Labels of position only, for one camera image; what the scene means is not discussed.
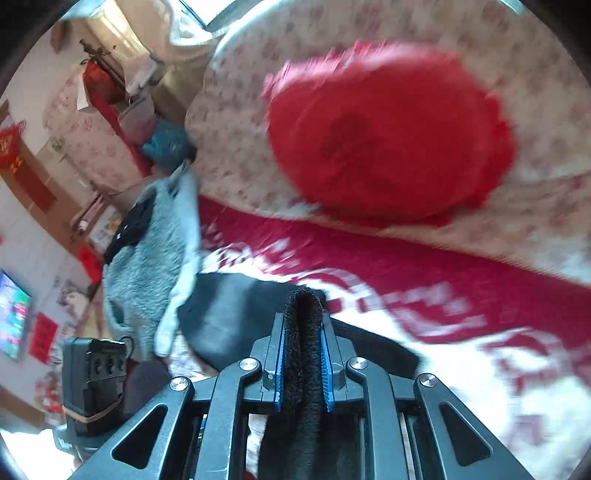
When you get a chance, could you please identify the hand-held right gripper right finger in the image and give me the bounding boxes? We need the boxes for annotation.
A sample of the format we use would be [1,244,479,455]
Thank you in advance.
[321,309,536,480]

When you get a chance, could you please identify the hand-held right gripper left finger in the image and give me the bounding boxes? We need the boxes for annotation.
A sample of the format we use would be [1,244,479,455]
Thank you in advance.
[69,311,284,480]

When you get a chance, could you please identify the black pants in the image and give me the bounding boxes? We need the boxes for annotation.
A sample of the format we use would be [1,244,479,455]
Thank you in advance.
[178,272,421,480]

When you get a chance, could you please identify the red paper poster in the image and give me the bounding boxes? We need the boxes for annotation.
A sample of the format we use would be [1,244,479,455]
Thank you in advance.
[78,247,105,284]
[28,314,58,363]

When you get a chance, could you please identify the television screen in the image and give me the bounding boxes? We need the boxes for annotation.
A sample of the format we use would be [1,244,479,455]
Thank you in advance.
[0,270,34,361]

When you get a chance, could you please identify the grey fleece jacket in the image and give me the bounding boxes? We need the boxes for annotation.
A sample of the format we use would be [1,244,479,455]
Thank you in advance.
[102,161,204,358]

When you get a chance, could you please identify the red patterned blanket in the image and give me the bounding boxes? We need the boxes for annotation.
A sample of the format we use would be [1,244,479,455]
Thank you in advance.
[196,194,591,352]

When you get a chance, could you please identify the beige plush floral blanket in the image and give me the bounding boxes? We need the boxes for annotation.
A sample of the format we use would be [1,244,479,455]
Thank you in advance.
[168,277,591,480]

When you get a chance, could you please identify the black cloth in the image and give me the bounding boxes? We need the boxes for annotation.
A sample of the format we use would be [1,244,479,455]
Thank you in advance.
[104,198,155,266]

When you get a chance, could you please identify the floral beige pillow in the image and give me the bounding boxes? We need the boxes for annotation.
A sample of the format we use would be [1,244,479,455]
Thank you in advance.
[185,0,591,287]

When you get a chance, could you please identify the floral fabric wardrobe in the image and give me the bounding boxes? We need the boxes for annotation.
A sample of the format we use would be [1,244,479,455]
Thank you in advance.
[44,62,148,195]

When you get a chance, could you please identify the teal bag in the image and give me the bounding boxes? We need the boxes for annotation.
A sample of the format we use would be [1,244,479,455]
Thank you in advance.
[141,122,195,169]

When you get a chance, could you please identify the red heart-shaped frilled pillow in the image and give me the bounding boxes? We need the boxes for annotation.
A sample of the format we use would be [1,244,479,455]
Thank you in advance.
[261,39,515,222]

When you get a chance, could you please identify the grey plastic bag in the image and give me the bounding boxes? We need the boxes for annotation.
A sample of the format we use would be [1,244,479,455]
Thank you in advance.
[117,99,158,136]

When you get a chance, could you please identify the red cloth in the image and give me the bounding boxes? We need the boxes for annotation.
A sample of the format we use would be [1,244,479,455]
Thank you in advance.
[84,60,126,104]

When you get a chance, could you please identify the red wall hanging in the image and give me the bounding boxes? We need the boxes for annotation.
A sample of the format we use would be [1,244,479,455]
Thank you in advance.
[0,121,27,174]

